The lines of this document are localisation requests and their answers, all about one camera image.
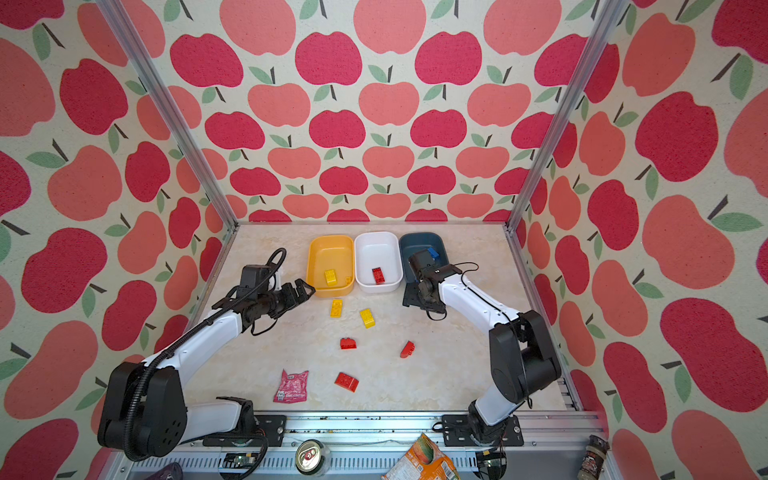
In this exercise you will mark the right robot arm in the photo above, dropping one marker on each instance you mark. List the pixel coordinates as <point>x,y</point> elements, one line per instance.
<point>522,355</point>

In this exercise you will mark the yellow plastic container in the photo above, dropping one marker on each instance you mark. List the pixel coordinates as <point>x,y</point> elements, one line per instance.
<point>331,252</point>

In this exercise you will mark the dark glass jar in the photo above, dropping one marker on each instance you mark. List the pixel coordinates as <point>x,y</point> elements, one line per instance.
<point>594,458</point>

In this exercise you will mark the left aluminium frame post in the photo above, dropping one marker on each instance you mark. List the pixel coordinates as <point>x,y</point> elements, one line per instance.
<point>130,40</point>

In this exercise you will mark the white plastic container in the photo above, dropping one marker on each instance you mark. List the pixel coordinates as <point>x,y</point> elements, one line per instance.
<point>377,249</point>

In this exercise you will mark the yellow curved lego brick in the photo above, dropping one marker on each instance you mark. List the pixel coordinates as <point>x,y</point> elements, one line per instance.
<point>367,318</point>

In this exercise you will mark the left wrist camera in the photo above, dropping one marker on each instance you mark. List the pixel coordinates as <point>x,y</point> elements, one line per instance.
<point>256,279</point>

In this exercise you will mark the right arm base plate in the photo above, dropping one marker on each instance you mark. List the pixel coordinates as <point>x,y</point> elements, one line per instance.
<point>457,432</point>

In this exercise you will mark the aluminium frame post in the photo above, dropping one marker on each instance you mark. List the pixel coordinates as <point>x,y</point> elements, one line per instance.
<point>130,40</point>
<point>604,26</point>

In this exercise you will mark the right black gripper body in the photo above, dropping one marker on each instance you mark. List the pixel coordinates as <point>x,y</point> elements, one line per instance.
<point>411,298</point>

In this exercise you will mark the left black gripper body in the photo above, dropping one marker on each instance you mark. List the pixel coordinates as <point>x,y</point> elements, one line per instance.
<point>277,301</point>

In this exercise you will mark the orange snack bag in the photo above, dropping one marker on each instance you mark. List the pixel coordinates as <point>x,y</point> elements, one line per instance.
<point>423,461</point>

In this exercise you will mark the red lego brick angled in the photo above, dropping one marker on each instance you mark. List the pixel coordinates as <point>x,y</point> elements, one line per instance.
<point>407,350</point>

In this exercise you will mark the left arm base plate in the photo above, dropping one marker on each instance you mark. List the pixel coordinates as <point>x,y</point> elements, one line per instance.
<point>270,431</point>

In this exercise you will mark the front aluminium rail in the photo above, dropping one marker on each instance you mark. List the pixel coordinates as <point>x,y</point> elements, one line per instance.
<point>557,428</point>

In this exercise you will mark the right aluminium frame post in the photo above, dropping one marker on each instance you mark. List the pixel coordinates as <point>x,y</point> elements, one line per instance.
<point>604,26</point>

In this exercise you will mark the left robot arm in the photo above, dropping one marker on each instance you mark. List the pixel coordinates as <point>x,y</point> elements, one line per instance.
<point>145,413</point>

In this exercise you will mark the red curved lego brick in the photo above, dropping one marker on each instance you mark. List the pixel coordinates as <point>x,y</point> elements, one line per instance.
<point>348,344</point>

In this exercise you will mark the red lego brick front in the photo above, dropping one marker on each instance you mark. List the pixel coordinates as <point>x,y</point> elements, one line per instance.
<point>346,382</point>

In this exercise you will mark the dark teal plastic container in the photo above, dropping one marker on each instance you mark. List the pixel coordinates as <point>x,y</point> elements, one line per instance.
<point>411,243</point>

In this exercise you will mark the pink snack packet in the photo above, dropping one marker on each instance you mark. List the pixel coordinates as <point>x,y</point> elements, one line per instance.
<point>292,388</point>

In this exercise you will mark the soda can top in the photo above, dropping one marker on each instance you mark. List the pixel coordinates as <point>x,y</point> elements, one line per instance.
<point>312,458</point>

